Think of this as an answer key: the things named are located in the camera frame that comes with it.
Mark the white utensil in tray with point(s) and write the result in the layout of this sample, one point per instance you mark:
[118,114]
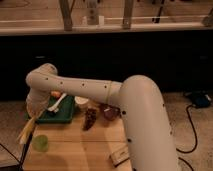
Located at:
[54,108]

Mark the brown chocolate cake slice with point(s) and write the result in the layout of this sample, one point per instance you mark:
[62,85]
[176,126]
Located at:
[90,118]

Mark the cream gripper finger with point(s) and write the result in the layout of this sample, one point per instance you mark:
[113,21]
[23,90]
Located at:
[28,127]
[24,139]

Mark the dark purple eggplant toy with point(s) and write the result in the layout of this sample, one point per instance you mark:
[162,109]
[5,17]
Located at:
[109,112]

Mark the white small cup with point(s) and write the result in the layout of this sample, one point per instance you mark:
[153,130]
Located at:
[81,102]

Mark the dark blue floor device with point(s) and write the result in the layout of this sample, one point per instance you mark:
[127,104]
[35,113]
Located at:
[200,100]

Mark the green plastic cup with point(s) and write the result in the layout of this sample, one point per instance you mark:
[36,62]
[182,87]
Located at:
[40,143]

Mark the orange toy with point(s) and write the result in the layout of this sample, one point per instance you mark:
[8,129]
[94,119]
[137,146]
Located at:
[56,94]

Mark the wooden block stamp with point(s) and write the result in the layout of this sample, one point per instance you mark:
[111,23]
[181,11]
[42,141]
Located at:
[119,156]

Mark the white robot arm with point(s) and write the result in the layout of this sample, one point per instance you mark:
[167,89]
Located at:
[148,132]

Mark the green plastic tray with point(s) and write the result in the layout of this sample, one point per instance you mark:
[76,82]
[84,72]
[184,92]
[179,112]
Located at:
[63,113]

